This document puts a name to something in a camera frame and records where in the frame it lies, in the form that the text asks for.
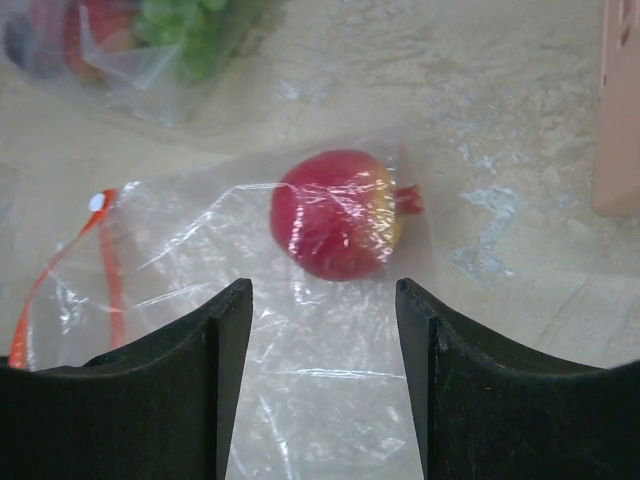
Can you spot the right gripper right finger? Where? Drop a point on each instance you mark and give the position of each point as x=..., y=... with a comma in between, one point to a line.
x=487, y=407

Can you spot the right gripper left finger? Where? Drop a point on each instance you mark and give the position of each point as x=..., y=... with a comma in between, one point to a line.
x=161, y=407

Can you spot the orange zip bag with apples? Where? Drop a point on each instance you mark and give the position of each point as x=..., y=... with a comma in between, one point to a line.
x=323, y=392

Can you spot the fake pomegranate red yellow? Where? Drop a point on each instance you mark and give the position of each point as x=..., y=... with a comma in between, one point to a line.
x=339, y=214

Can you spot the blue zip bag small fruits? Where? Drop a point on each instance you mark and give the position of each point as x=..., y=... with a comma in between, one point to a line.
x=154, y=60

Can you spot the orange desk file organizer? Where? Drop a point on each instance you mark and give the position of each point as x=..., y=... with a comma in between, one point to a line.
x=615, y=185

